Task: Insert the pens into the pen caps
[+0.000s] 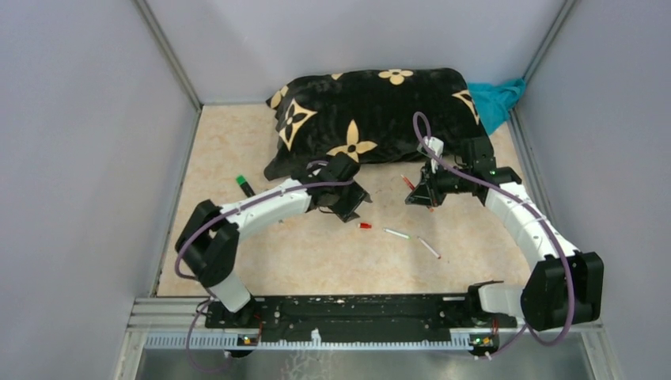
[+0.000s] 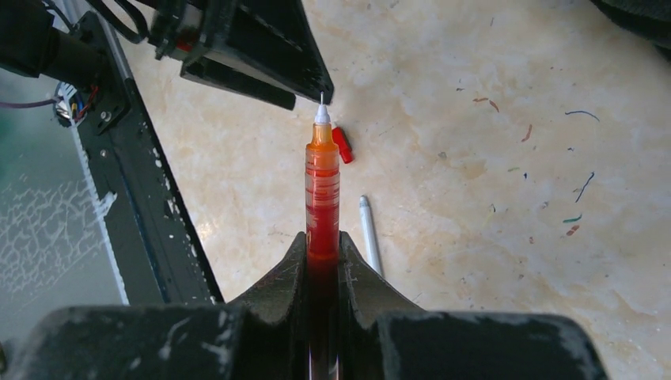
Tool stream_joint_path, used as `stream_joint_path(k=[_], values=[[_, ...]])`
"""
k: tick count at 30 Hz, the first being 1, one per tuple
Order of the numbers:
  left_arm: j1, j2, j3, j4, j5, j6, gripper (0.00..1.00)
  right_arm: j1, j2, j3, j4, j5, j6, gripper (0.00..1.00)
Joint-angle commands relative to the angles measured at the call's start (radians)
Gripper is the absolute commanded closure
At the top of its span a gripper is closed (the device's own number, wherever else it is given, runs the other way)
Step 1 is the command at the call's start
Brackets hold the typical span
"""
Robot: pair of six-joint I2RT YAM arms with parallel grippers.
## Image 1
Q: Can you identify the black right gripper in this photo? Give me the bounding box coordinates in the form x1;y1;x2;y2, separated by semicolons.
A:
407;158;472;207

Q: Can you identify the white pen with green tip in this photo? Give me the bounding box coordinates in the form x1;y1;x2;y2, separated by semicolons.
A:
383;228;411;239

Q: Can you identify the white marker with red tip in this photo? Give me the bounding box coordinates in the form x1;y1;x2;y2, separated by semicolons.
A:
417;236;442;260

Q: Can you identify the black marker with green tip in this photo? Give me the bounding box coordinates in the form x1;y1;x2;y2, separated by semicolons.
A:
236;175;256;198

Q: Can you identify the red orange pen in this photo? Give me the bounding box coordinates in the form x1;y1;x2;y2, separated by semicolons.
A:
400;174;434;212

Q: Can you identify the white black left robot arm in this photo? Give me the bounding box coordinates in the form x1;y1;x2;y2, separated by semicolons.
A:
174;153;370;328

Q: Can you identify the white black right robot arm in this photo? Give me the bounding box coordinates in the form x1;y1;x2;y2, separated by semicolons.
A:
405;137;605;331

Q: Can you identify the black pillow with beige flowers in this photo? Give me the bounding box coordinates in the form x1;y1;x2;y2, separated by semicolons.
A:
263;67;487;181

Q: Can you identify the teal cloth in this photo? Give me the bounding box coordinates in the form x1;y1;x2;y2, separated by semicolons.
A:
467;78;527;135

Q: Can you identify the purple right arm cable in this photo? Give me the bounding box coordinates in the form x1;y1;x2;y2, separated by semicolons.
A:
411;111;577;348

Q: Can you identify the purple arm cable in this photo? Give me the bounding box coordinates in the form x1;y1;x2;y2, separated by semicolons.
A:
174;159;358;374
411;111;577;348

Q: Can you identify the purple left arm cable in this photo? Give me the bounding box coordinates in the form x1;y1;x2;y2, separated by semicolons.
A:
174;159;358;374

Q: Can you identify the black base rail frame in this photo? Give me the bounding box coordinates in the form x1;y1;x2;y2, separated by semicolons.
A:
128;294;519;357

